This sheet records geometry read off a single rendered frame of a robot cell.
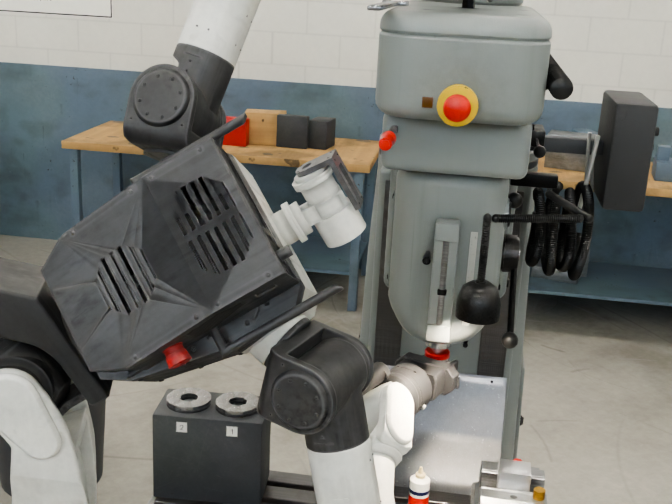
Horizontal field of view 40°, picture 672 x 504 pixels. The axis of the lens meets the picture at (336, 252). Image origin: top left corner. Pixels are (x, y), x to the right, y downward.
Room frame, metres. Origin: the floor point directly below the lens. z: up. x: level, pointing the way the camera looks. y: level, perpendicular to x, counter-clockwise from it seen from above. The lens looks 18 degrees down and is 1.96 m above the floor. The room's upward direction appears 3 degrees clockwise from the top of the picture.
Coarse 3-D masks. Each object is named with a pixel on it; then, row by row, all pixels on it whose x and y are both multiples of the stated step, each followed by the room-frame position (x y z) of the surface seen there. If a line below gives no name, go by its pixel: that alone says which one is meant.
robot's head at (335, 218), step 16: (304, 192) 1.27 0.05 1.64; (320, 192) 1.26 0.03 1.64; (336, 192) 1.28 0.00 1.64; (288, 208) 1.27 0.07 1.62; (304, 208) 1.30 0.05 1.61; (320, 208) 1.27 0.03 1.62; (336, 208) 1.27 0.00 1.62; (352, 208) 1.28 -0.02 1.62; (304, 224) 1.26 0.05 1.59; (320, 224) 1.27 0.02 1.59; (336, 224) 1.26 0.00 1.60; (352, 224) 1.27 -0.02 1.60; (336, 240) 1.26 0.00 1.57
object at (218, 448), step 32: (160, 416) 1.62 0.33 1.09; (192, 416) 1.62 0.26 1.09; (224, 416) 1.63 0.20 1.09; (256, 416) 1.64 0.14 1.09; (160, 448) 1.62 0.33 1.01; (192, 448) 1.62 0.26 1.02; (224, 448) 1.61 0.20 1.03; (256, 448) 1.61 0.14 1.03; (160, 480) 1.62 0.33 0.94; (192, 480) 1.62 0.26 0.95; (224, 480) 1.61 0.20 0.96; (256, 480) 1.61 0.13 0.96
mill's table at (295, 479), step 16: (272, 480) 1.71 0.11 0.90; (288, 480) 1.71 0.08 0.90; (304, 480) 1.71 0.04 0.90; (272, 496) 1.65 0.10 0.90; (288, 496) 1.65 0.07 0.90; (304, 496) 1.65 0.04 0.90; (400, 496) 1.67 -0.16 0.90; (432, 496) 1.68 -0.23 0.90; (448, 496) 1.68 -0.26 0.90; (464, 496) 1.68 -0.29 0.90
